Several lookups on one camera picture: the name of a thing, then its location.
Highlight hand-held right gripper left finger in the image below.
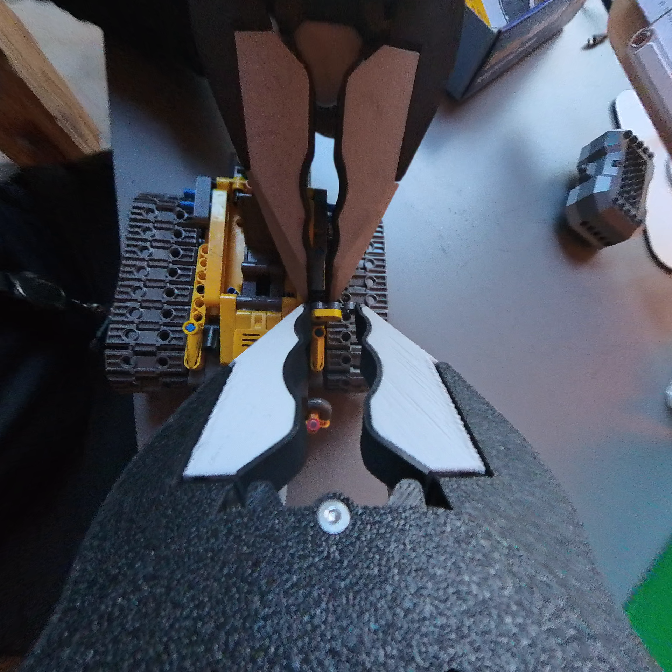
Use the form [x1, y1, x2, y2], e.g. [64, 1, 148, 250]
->
[183, 306, 310, 501]

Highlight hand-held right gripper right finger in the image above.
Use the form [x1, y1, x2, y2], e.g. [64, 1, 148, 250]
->
[356, 304, 487, 507]

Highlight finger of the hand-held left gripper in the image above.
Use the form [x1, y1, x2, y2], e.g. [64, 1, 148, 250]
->
[327, 45, 422, 306]
[233, 17, 317, 304]

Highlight yellow toy tracked robot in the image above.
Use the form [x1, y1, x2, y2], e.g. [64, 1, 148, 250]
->
[104, 176, 390, 435]

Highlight grey desk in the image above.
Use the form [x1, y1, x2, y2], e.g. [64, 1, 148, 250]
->
[102, 0, 672, 604]

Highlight person's left hand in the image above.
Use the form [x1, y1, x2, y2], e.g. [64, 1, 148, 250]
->
[294, 22, 364, 108]

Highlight dark blue cardboard kit box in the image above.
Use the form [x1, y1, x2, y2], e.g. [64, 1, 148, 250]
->
[446, 0, 588, 102]

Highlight grey brick battery block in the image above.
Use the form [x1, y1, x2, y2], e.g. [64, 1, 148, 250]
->
[566, 128, 656, 249]

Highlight green plastic bin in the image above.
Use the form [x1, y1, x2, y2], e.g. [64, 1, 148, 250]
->
[624, 543, 672, 672]

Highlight wooden post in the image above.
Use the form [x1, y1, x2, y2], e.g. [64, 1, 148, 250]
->
[0, 0, 103, 166]

